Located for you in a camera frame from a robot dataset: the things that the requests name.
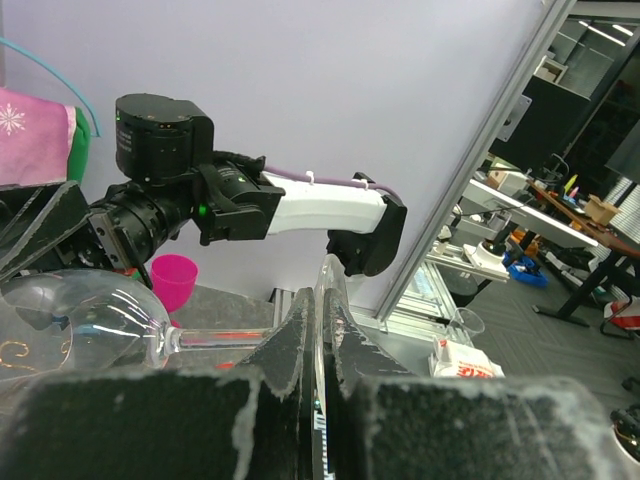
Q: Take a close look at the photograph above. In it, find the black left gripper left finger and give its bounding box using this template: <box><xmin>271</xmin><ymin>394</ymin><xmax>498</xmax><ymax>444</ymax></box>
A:
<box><xmin>1</xmin><ymin>288</ymin><xmax>313</xmax><ymax>479</ymax></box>

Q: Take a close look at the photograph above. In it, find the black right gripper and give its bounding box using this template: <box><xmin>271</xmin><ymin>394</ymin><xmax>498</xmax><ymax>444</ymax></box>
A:
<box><xmin>1</xmin><ymin>181</ymin><xmax>150</xmax><ymax>280</ymax></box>

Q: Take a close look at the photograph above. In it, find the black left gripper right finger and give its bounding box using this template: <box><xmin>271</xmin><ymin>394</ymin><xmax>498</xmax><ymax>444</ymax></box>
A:
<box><xmin>323</xmin><ymin>289</ymin><xmax>639</xmax><ymax>479</ymax></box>

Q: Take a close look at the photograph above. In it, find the clear wine glass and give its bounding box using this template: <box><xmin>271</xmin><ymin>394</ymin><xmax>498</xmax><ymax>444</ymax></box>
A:
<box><xmin>4</xmin><ymin>255</ymin><xmax>348</xmax><ymax>399</ymax></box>

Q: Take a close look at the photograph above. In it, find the magenta wine glass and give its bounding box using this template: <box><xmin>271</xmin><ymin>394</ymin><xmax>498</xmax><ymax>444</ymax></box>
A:
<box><xmin>151</xmin><ymin>254</ymin><xmax>199</xmax><ymax>328</ymax></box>

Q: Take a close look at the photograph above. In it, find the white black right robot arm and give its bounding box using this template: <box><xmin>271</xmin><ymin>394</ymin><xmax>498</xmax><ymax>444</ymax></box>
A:
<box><xmin>1</xmin><ymin>93</ymin><xmax>407</xmax><ymax>280</ymax></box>

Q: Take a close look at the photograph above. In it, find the purple frozen print cloth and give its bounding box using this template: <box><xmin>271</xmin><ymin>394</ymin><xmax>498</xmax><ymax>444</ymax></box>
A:
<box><xmin>0</xmin><ymin>88</ymin><xmax>76</xmax><ymax>186</ymax></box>

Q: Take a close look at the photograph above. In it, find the green cloth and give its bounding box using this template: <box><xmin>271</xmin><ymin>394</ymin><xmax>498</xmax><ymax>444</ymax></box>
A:
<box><xmin>65</xmin><ymin>106</ymin><xmax>92</xmax><ymax>184</ymax></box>

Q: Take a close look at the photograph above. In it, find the white red paper bag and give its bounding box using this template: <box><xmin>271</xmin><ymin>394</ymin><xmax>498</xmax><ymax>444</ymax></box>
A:
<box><xmin>429</xmin><ymin>339</ymin><xmax>504</xmax><ymax>378</ymax></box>

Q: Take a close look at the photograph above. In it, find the clear plastic cup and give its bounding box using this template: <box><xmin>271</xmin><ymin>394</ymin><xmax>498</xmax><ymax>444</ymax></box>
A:
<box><xmin>445</xmin><ymin>307</ymin><xmax>485</xmax><ymax>347</ymax></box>

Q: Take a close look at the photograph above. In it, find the teal clothes hanger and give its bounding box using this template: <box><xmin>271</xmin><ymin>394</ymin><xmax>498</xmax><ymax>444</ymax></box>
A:
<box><xmin>0</xmin><ymin>37</ymin><xmax>102</xmax><ymax>139</ymax></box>

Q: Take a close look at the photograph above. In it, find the background office desk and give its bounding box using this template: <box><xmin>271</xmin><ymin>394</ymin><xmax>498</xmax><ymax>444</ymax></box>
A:
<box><xmin>463</xmin><ymin>179</ymin><xmax>639</xmax><ymax>328</ymax></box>

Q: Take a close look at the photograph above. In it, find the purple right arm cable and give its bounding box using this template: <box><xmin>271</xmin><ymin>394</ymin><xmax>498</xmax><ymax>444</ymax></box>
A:
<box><xmin>262</xmin><ymin>165</ymin><xmax>401</xmax><ymax>201</ymax></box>

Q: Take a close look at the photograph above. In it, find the aluminium frame rail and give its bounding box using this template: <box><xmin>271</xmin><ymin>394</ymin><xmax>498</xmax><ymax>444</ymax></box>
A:
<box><xmin>354</xmin><ymin>1</ymin><xmax>574</xmax><ymax>330</ymax></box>

